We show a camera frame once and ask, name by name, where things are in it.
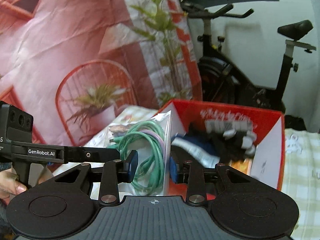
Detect black exercise bike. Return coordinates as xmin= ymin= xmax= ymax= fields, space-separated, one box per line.
xmin=181 ymin=1 xmax=316 ymax=113

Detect green cables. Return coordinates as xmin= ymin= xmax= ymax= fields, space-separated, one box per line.
xmin=107 ymin=110 xmax=173 ymax=197

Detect black sock bundle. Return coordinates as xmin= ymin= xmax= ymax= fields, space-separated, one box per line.
xmin=186 ymin=119 xmax=257 ymax=164

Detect printed red backdrop cloth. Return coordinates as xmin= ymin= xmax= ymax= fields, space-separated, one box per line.
xmin=1 ymin=0 xmax=202 ymax=146

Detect green checked bunny tablecloth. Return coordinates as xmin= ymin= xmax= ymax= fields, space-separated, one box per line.
xmin=52 ymin=104 xmax=320 ymax=240

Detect blue packaged fabric item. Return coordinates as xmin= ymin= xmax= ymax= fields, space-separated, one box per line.
xmin=171 ymin=137 xmax=220 ymax=168

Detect red strawberry cardboard box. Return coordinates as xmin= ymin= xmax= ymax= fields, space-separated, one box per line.
xmin=160 ymin=99 xmax=285 ymax=190

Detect person's left hand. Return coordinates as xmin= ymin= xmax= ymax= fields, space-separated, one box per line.
xmin=0 ymin=167 xmax=53 ymax=205

